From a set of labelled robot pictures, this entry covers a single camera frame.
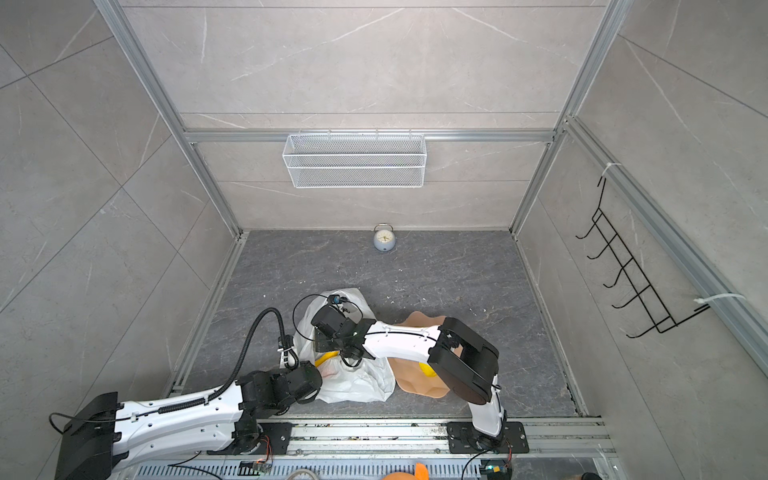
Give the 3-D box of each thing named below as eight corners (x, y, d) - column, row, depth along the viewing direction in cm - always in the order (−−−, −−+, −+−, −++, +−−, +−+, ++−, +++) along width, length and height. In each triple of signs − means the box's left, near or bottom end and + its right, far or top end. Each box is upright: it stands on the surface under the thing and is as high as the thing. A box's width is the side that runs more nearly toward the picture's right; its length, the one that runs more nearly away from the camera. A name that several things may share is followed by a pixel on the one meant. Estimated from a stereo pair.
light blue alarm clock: (373, 252, 115) (372, 246, 112) (374, 229, 123) (374, 222, 120) (395, 252, 115) (395, 246, 112) (395, 229, 123) (395, 222, 120)
